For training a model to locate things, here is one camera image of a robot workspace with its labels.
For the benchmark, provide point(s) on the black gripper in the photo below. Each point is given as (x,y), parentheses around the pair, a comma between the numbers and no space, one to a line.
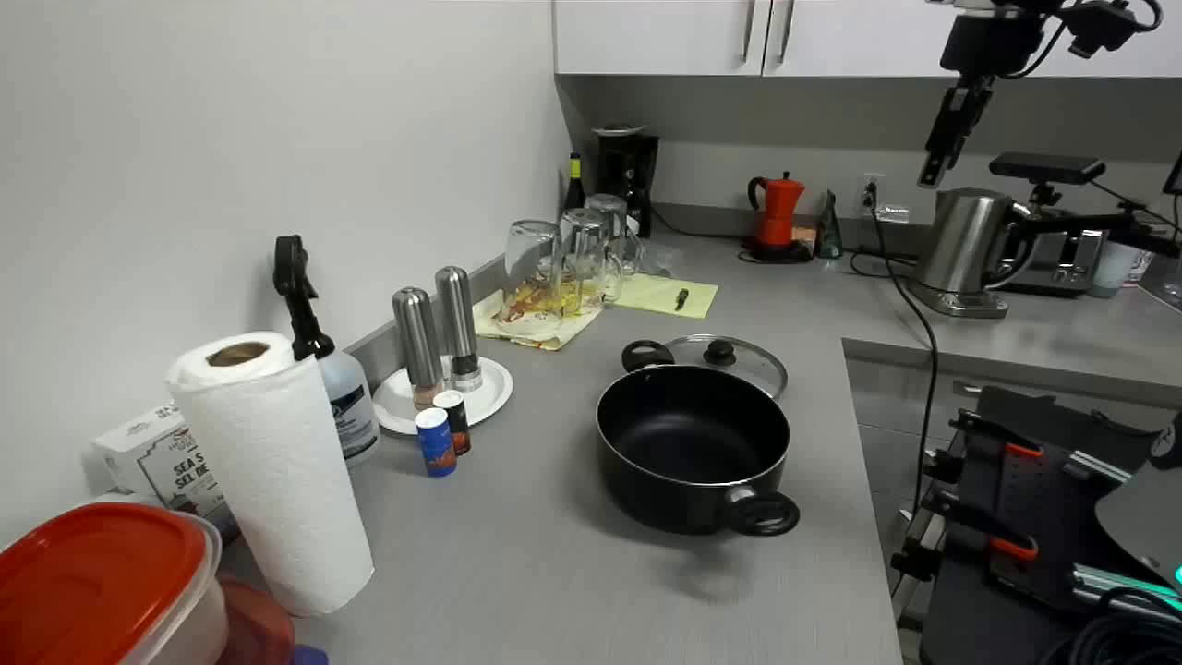
(990,40)

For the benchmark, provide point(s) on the glass lid with black knob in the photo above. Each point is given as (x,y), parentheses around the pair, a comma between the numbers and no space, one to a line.
(759,364)

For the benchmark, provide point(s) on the red moka pot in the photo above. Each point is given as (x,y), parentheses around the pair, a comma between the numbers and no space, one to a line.
(779,207)

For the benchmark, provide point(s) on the black cooking pot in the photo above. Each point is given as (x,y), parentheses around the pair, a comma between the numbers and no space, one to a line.
(690,492)

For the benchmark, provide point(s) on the clear container with red lid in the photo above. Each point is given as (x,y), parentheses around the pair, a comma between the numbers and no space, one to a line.
(95,583)

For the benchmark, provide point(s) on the steel electric kettle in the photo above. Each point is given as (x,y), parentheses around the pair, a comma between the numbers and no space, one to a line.
(964,244)

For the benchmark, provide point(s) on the black steel toaster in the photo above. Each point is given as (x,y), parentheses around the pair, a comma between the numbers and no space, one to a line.
(1064,260)

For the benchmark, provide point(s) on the white mug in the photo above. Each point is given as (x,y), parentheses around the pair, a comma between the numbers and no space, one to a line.
(1113,268)

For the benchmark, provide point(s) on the black clamp with orange trigger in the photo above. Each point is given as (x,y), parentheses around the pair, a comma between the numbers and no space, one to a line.
(1003,544)
(1010,447)

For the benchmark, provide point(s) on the black pen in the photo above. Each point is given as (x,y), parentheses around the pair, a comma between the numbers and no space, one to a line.
(680,296)

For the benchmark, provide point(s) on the black coffee maker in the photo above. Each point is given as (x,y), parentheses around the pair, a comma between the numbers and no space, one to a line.
(623,172)

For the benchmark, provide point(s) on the yellow notepad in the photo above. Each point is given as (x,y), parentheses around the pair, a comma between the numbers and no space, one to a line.
(652,296)

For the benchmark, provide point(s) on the upturned glass mug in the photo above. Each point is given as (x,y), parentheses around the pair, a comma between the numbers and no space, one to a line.
(580,241)
(535,251)
(614,225)

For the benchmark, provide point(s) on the black pegboard panel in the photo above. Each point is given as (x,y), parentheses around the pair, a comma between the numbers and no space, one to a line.
(1046,492)

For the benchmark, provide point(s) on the dark wine bottle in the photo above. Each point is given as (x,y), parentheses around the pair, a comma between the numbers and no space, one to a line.
(575,184)

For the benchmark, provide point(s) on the grey round lamp shade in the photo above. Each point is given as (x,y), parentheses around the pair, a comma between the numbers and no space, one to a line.
(1148,518)

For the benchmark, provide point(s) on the teal aluminium bar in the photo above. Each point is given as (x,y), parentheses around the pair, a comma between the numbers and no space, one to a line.
(1127,580)

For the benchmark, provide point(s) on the small white plate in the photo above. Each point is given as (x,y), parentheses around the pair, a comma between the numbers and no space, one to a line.
(488,389)

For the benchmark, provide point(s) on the steel salt grinder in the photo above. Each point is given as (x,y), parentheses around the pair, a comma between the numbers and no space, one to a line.
(455,320)
(415,337)

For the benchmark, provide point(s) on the dark red spice jar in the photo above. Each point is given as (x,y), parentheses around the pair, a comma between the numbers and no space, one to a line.
(458,418)

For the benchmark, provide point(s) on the blue spice jar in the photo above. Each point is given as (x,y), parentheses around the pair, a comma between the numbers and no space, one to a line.
(439,445)

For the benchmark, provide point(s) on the spray bottle with black trigger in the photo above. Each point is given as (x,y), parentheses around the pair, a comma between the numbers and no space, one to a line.
(350,409)

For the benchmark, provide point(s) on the white paper towel roll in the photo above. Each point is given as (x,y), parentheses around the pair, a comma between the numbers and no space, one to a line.
(277,482)

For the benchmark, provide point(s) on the red tinted plastic container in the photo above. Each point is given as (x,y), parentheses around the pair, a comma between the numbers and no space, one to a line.
(255,629)

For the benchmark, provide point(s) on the white sea salt box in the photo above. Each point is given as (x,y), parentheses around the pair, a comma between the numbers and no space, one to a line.
(142,464)

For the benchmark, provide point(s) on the black stereo camera on stand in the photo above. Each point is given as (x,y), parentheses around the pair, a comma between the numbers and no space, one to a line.
(1046,167)

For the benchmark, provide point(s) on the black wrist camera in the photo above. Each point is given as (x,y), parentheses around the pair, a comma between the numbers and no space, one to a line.
(1102,23)

